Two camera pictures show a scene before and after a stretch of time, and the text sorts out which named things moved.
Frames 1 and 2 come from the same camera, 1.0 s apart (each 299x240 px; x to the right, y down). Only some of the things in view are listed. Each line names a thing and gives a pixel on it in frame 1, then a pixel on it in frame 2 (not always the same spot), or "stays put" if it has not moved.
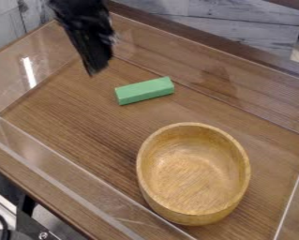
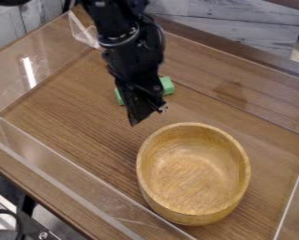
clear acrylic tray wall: (68, 189) stays put
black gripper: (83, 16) -> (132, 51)
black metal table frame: (29, 228) stays put
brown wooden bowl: (192, 171) stays put
